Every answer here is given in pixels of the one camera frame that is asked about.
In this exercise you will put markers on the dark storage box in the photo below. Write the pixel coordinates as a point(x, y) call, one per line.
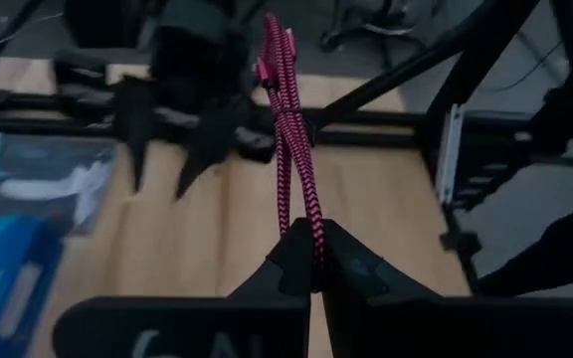
point(43, 174)

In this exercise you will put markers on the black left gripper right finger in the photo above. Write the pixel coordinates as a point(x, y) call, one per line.
point(440, 328)

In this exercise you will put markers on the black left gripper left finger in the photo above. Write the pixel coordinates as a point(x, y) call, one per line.
point(192, 328)

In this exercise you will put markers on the black table frame rail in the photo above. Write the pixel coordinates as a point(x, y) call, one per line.
point(376, 122)

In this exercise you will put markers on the blue cardboard box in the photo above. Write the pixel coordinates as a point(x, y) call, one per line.
point(3, 283)

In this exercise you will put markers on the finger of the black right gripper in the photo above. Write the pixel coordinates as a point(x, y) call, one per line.
point(137, 139)
point(207, 149)

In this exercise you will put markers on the white metal bracket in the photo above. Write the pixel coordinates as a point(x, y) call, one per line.
point(449, 154)

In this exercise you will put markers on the black diagonal frame strut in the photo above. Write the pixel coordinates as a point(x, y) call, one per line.
point(416, 54)

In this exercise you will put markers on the black chair base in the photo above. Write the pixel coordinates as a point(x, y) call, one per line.
point(366, 27)

